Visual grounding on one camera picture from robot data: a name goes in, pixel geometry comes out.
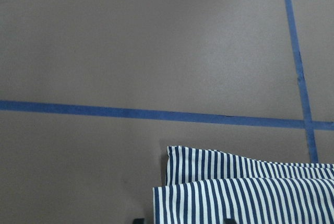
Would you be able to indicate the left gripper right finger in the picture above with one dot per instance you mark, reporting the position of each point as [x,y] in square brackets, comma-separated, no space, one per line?
[229,221]

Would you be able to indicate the striped polo shirt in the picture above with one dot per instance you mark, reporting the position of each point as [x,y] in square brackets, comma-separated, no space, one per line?
[211,186]

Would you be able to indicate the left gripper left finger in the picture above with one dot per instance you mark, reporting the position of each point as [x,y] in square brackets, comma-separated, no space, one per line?
[139,221]

